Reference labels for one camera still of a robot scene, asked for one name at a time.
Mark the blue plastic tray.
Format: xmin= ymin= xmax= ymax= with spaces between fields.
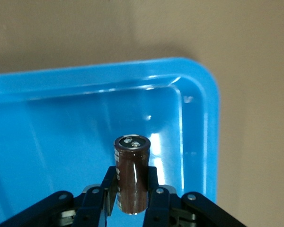
xmin=0 ymin=56 xmax=221 ymax=227

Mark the dark brown cylindrical capacitor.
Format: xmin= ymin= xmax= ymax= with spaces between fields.
xmin=113 ymin=134 xmax=150 ymax=215

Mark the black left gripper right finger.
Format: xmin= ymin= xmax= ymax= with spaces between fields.
xmin=143 ymin=166 xmax=247 ymax=227

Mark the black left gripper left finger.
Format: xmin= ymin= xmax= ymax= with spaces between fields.
xmin=0 ymin=166 xmax=119 ymax=227

